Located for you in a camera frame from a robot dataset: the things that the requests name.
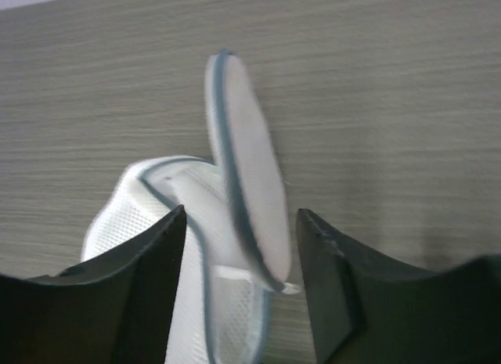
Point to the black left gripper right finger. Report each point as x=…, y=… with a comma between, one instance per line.
x=366, y=307

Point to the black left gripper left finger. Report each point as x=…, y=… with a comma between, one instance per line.
x=114, y=308

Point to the white mesh laundry bag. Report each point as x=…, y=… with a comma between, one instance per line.
x=237, y=251

